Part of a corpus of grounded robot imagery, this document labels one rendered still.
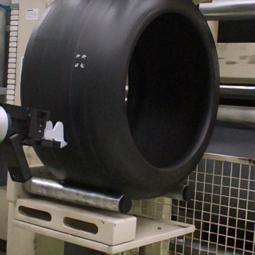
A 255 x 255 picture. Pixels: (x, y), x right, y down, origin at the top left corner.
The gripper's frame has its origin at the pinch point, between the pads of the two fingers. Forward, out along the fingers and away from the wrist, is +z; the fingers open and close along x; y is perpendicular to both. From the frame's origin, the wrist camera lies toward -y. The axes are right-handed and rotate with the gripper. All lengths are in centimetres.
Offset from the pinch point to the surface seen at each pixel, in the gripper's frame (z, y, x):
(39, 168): 17.0, -7.4, 24.1
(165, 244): 82, -31, 21
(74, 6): 0.4, 33.4, 3.1
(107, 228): 10.6, -17.9, -8.5
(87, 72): -3.5, 17.0, -7.8
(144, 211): 100, -23, 45
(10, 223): 22, -26, 38
